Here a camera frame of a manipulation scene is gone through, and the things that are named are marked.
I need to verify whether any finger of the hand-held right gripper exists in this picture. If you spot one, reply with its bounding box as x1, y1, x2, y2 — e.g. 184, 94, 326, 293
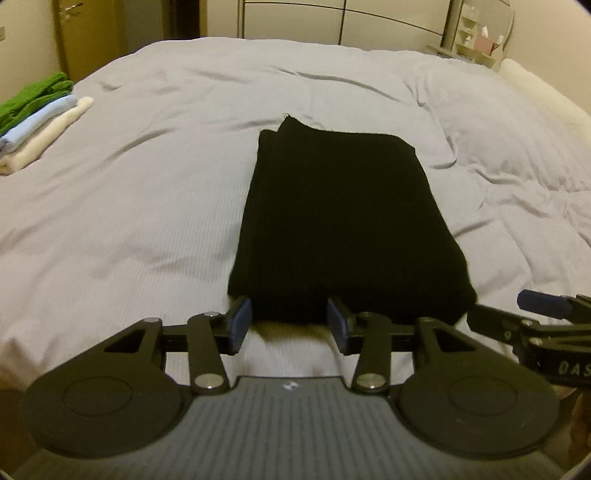
516, 289, 591, 320
466, 302, 533, 346

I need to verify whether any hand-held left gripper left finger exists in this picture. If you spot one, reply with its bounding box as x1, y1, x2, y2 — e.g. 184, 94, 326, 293
104, 296, 254, 395

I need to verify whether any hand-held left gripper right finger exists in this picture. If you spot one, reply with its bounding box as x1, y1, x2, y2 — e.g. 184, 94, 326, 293
326, 296, 481, 395

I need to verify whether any black knit garment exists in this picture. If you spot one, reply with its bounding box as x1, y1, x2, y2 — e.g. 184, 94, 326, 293
227, 115, 477, 326

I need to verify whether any person's right hand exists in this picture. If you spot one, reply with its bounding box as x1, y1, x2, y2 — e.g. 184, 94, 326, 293
556, 387, 591, 462

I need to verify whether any pale lilac duvet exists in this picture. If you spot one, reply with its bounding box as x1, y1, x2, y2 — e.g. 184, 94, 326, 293
0, 37, 591, 388

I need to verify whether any white bed pillow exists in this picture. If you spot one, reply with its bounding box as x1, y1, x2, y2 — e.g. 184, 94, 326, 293
501, 58, 591, 139

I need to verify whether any pink box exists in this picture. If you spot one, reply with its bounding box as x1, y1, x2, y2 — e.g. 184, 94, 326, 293
475, 34, 502, 57

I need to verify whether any cream folded garment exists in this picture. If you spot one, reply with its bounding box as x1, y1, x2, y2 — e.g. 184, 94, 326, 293
0, 96, 94, 176

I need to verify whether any small white storage shelf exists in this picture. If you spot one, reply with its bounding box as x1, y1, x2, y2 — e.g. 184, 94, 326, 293
427, 0, 515, 70

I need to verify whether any light blue folded garment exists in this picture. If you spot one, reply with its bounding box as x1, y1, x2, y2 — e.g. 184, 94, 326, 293
0, 95, 78, 151

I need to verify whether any cream panelled wardrobe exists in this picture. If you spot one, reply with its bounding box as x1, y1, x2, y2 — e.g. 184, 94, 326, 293
238, 0, 451, 47

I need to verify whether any green folded garment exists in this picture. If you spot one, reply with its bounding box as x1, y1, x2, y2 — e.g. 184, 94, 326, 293
0, 71, 75, 132

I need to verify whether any brown wooden door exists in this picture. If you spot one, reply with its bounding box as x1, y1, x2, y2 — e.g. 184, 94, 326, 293
53, 0, 127, 81

